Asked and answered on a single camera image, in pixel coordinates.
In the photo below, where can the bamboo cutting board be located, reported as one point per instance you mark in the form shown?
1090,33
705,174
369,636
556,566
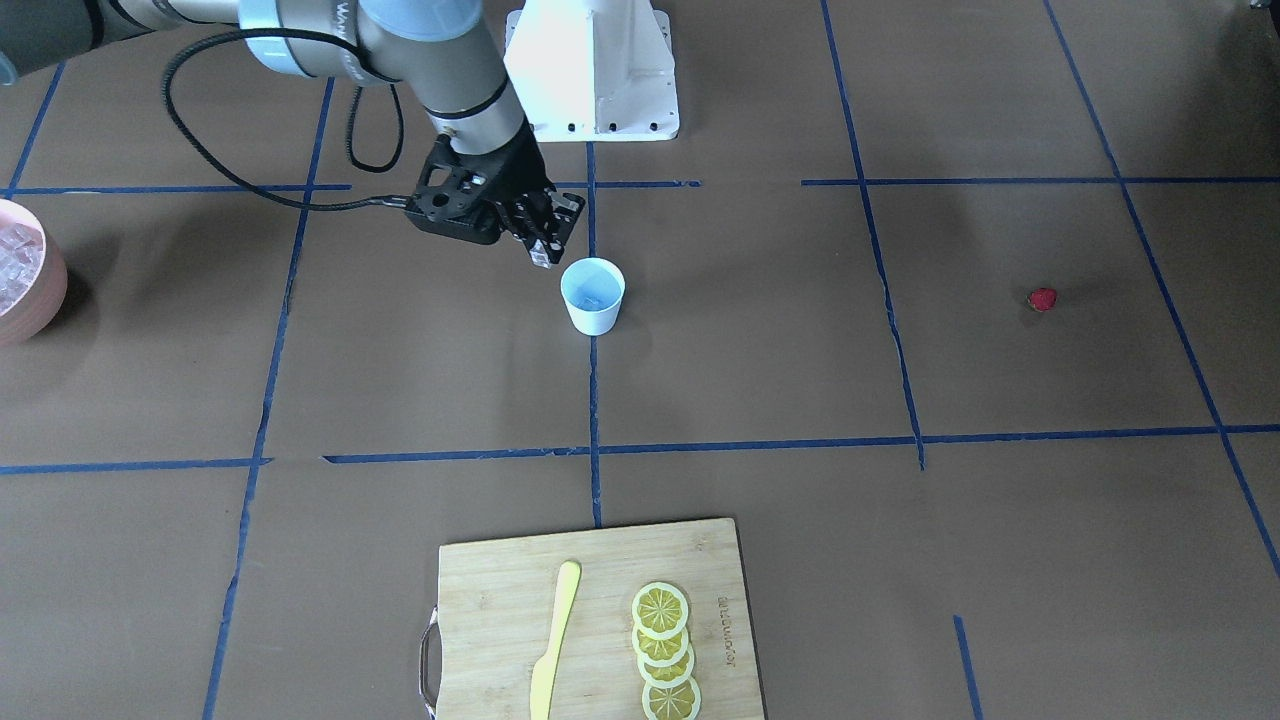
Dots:
492,617

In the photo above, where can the yellow plastic knife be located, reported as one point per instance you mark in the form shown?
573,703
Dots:
544,671

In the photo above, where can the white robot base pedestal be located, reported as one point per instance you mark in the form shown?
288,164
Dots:
594,71

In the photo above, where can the light blue paper cup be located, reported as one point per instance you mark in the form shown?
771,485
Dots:
593,290

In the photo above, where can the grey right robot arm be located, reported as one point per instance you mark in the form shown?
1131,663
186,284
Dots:
441,50

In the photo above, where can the red strawberry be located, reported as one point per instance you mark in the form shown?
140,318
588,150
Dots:
1043,299

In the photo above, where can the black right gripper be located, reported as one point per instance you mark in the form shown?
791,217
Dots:
517,172

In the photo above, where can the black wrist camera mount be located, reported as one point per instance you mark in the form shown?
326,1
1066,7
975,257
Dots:
453,197

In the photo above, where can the lemon slice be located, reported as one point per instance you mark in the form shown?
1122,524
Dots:
677,701
660,652
660,610
667,676

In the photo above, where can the top lemon slice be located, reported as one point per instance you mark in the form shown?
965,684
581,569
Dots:
660,610

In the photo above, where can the bottom lemon slice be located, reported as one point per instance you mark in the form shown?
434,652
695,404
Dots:
677,701

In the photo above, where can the pile of clear ice cubes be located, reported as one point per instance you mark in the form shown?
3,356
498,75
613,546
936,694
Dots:
22,255

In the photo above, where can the pink bowl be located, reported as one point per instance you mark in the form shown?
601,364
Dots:
43,301

